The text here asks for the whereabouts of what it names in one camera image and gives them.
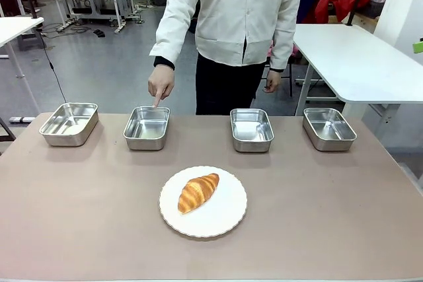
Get white scalloped plate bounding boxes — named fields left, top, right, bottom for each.
left=159, top=165, right=249, bottom=238

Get stainless steel rectangular container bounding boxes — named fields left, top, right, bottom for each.
left=122, top=106, right=171, bottom=151
left=302, top=107, right=358, bottom=153
left=229, top=108, right=275, bottom=153
left=38, top=102, right=100, bottom=147

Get person's cream shirt torso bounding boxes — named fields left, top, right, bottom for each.
left=194, top=0, right=299, bottom=67

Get person's left forearm sleeve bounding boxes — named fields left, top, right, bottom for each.
left=268, top=0, right=307, bottom=73

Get person's right hand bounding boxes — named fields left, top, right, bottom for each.
left=147, top=63, right=175, bottom=109

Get person's left hand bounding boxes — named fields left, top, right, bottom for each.
left=263, top=69, right=282, bottom=94

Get person's black trousers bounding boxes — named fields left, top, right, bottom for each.
left=195, top=51, right=268, bottom=116

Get golden brown croissant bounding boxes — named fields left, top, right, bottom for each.
left=177, top=172, right=220, bottom=215

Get person's right forearm sleeve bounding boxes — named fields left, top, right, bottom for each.
left=149, top=0, right=204, bottom=71

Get white desk with black cable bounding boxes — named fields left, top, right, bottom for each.
left=0, top=16, right=45, bottom=114

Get black hanging cable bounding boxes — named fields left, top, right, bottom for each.
left=36, top=27, right=68, bottom=104

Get white side table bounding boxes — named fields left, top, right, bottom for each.
left=292, top=23, right=423, bottom=118

